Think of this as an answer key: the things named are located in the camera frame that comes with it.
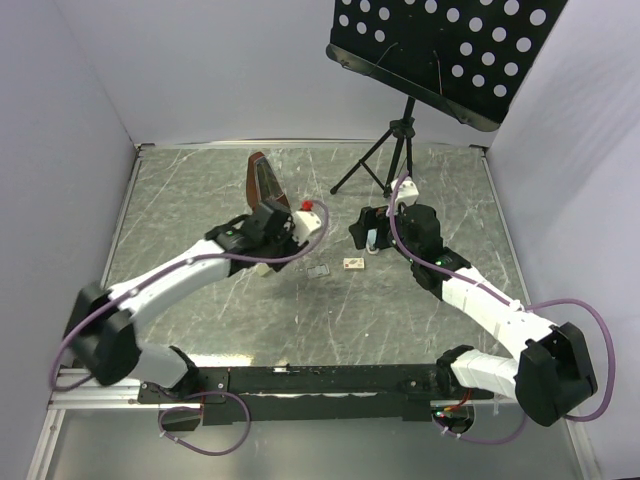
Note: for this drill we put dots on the blue stapler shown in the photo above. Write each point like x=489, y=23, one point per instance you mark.
x=371, y=240

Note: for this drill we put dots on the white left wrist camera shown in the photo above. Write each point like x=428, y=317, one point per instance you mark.
x=306, y=222

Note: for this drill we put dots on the white staple box sleeve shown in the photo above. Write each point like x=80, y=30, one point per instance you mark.
x=354, y=263

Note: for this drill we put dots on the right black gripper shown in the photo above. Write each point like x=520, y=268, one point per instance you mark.
x=370, y=219

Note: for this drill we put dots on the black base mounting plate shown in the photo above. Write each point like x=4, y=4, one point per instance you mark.
x=405, y=391

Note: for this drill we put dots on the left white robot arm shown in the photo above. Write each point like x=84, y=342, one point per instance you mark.
x=102, y=332

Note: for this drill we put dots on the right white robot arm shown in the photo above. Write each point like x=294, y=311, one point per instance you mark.
x=548, y=370

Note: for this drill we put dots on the aluminium extrusion rail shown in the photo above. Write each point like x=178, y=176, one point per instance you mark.
x=91, y=395

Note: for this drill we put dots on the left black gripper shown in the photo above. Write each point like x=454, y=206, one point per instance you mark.
x=294, y=244

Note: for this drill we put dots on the brown metronome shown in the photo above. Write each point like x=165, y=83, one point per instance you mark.
x=262, y=183

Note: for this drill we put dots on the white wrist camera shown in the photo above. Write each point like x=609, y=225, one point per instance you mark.
x=406, y=191
x=306, y=222

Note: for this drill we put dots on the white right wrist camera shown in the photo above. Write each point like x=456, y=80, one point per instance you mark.
x=406, y=191

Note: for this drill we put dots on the black music stand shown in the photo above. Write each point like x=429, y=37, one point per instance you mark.
x=466, y=59

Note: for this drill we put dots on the staple tray with staples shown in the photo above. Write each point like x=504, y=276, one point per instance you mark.
x=318, y=271

